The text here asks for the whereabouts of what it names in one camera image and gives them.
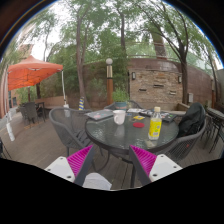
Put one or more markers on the grey wicker chair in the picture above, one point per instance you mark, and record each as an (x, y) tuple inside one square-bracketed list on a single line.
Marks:
[(181, 146), (66, 125), (135, 104)]

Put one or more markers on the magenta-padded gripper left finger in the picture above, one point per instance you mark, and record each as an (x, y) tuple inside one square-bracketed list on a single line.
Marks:
[(80, 160)]

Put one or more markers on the grey wall box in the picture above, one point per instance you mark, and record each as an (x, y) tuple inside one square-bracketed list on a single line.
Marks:
[(190, 98)]

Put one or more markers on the black jacket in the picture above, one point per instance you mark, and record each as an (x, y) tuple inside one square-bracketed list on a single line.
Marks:
[(192, 120)]

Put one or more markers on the white mug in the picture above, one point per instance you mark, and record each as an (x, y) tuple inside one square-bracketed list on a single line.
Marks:
[(119, 117)]

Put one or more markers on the orange canopy tent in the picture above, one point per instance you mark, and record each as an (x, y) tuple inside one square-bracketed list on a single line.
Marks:
[(30, 71)]

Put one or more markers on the grey laptop with stickers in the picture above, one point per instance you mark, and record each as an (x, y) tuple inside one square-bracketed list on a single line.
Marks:
[(99, 115)]

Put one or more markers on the black wall lamp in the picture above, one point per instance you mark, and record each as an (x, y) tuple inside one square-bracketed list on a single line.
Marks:
[(179, 79), (133, 76)]

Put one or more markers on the black bar table and stools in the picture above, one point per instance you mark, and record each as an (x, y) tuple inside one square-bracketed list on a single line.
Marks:
[(215, 116)]

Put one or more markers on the clear bottle with yellow label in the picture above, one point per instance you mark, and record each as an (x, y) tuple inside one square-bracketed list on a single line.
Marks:
[(155, 126)]

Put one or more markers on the yellow card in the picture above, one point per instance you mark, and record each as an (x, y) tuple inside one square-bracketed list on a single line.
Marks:
[(138, 117)]

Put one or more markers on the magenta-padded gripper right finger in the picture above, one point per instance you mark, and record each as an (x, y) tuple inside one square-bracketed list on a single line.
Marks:
[(145, 160)]

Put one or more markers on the globe lamp post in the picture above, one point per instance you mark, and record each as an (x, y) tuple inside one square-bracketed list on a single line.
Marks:
[(109, 86)]

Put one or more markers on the white canopy base weight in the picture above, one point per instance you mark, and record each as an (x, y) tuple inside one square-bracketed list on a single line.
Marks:
[(66, 106)]

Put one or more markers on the group of dark patio chairs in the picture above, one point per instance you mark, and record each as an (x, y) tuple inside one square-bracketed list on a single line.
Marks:
[(30, 111)]

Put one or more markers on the blue yellow striped cone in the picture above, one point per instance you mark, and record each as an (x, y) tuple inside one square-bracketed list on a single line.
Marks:
[(81, 104)]

